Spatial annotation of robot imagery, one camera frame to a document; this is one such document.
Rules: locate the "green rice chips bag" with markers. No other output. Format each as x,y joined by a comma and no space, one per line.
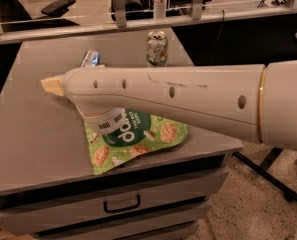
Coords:
140,134

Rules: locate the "black drawer handle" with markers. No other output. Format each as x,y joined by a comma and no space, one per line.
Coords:
121,203

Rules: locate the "silver blue redbull can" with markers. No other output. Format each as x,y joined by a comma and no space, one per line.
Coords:
91,59

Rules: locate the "grey metal rail frame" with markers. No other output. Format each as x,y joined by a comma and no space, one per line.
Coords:
97,20

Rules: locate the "black office chair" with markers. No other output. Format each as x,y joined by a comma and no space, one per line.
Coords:
31,7

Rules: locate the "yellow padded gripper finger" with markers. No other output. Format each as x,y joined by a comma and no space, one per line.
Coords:
53,85

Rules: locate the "clear plastic water bottle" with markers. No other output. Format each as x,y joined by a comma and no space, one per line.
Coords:
159,9

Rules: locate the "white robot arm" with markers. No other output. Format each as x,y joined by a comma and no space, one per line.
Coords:
256,103

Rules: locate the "green white 7up can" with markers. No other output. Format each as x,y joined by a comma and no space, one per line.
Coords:
157,48

